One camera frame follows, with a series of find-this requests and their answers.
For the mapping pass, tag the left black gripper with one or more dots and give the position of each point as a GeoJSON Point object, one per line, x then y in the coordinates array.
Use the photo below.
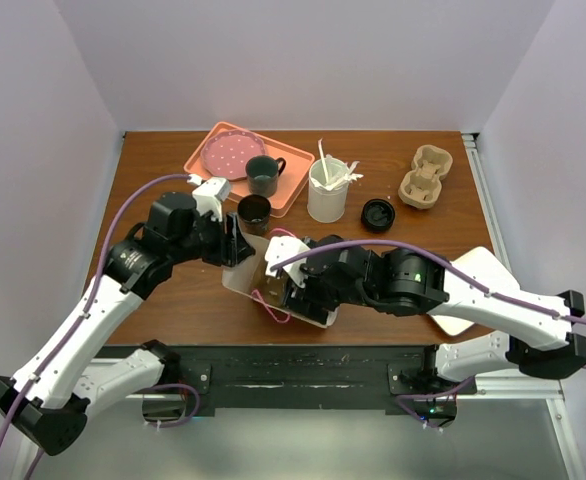
{"type": "Point", "coordinates": [236, 246]}

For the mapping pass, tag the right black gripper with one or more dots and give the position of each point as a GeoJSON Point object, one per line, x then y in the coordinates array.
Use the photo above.
{"type": "Point", "coordinates": [300, 299]}

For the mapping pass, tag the cream and pink paper bag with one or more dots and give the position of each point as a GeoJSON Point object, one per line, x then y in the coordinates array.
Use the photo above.
{"type": "Point", "coordinates": [238, 279]}

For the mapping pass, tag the black plastic cup stack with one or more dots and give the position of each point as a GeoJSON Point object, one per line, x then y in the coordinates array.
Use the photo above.
{"type": "Point", "coordinates": [254, 212]}

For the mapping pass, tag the brown cardboard cup carrier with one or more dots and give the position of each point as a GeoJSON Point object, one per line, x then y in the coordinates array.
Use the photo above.
{"type": "Point", "coordinates": [272, 289]}
{"type": "Point", "coordinates": [422, 184]}

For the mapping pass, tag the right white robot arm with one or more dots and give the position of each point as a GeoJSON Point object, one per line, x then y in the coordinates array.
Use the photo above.
{"type": "Point", "coordinates": [532, 333]}

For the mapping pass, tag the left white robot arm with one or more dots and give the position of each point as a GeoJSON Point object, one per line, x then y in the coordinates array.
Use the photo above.
{"type": "Point", "coordinates": [51, 399]}

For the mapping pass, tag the dark green mug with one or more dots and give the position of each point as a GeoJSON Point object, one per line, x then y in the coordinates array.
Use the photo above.
{"type": "Point", "coordinates": [262, 173]}

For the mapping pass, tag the pink plastic tray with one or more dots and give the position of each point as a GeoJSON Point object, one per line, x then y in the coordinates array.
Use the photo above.
{"type": "Point", "coordinates": [290, 183]}

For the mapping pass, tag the pink polka dot plate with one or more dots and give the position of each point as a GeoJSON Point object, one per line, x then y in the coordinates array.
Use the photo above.
{"type": "Point", "coordinates": [227, 153]}

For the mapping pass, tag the white cylindrical container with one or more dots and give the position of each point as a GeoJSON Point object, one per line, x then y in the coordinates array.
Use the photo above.
{"type": "Point", "coordinates": [322, 205]}

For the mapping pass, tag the white wrapped straw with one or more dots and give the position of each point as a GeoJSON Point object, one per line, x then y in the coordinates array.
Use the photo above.
{"type": "Point", "coordinates": [328, 177]}

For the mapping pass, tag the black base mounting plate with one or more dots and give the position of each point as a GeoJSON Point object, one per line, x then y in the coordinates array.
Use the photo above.
{"type": "Point", "coordinates": [342, 377]}

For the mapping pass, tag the white square plate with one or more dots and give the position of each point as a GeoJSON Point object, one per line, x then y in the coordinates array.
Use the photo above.
{"type": "Point", "coordinates": [481, 264]}

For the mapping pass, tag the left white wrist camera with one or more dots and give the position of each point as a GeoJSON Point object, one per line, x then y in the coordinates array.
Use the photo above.
{"type": "Point", "coordinates": [210, 194]}

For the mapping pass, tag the aluminium frame rail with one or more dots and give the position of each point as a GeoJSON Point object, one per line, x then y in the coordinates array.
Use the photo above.
{"type": "Point", "coordinates": [469, 141]}

